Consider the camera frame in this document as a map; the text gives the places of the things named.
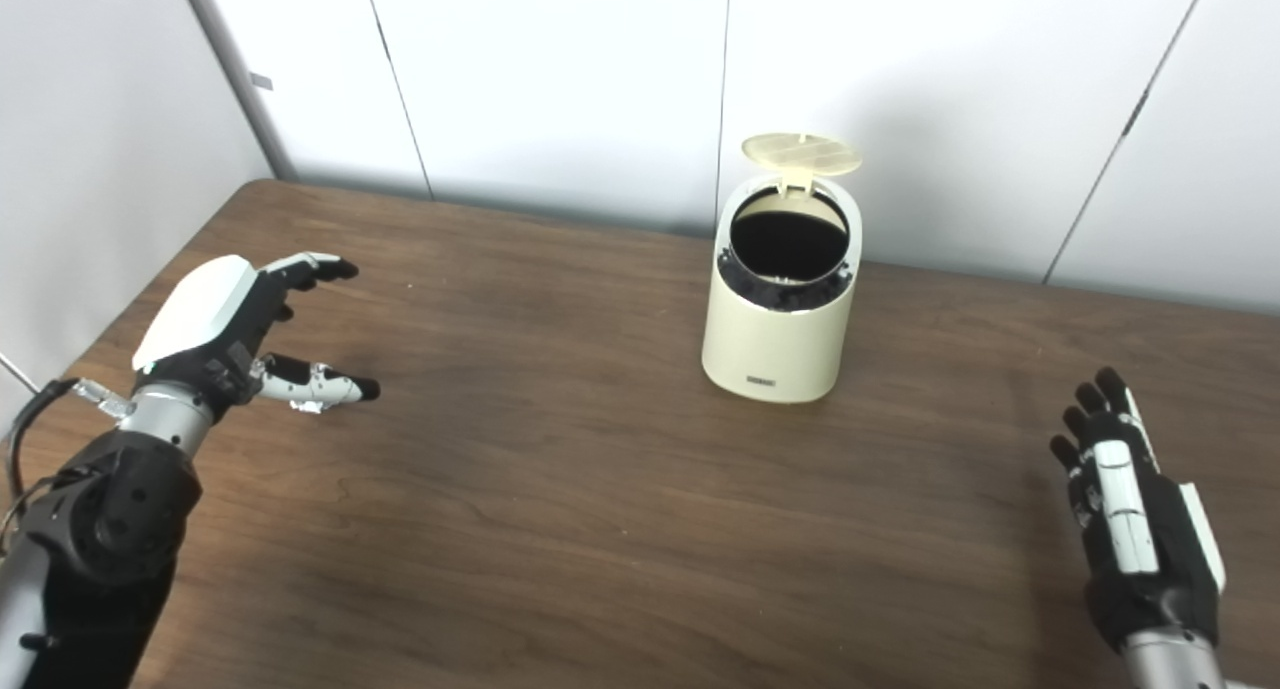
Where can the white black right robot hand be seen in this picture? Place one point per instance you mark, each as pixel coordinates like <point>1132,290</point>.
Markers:
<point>1130,529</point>

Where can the grey wall corner pole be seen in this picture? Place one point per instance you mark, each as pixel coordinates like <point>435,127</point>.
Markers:
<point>234,69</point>

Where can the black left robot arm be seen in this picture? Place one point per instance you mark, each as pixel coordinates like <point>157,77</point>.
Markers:
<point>110,519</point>

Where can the cream plastic bin body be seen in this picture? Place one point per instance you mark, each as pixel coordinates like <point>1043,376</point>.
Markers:
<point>775,344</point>

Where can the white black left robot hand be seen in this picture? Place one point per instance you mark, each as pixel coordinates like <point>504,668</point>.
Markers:
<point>200,314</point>

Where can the cream round bin lid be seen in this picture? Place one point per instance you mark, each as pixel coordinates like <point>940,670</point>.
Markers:
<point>800,154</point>

